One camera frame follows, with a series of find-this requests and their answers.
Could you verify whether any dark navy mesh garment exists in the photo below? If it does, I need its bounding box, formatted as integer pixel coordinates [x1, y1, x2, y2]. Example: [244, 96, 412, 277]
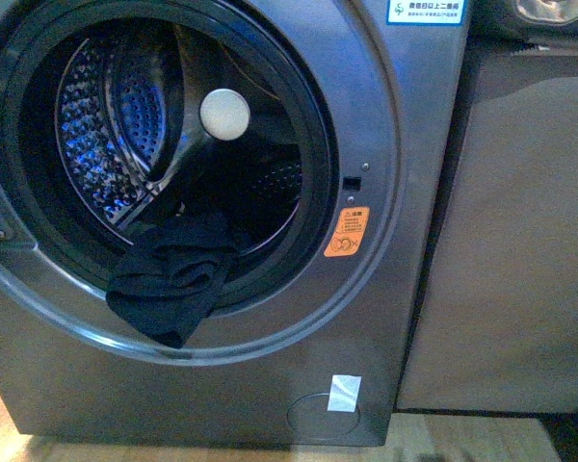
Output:
[105, 212, 238, 349]

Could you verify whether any grey front-load washing machine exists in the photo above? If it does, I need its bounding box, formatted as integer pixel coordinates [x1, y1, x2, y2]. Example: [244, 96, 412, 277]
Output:
[0, 1, 468, 447]

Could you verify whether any orange warning sticker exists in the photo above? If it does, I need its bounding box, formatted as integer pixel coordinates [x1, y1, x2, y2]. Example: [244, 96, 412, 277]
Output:
[324, 206, 370, 258]

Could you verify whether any round silver drum knob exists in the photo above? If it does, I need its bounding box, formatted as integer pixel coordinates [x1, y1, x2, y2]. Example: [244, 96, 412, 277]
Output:
[199, 89, 250, 141]

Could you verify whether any white tape label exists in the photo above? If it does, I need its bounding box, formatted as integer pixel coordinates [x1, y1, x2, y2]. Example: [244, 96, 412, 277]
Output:
[327, 374, 362, 413]

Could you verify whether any tan leather sofa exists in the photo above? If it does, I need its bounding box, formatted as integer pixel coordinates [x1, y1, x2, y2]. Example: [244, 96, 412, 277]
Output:
[397, 1, 578, 414]

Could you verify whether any blue white energy label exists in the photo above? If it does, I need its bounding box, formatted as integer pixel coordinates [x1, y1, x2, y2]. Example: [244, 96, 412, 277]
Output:
[386, 0, 466, 26]

